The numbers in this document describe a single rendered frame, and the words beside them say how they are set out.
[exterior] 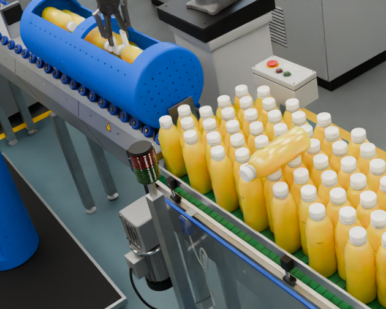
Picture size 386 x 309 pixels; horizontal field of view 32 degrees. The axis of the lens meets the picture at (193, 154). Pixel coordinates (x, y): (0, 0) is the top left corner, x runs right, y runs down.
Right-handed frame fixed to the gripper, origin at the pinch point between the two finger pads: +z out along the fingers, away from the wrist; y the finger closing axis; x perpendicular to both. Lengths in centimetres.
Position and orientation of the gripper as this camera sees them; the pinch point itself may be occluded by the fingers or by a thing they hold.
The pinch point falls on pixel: (119, 42)
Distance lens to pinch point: 241.4
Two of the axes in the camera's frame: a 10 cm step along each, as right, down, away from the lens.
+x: 6.0, 3.7, -7.0
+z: 1.9, 7.9, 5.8
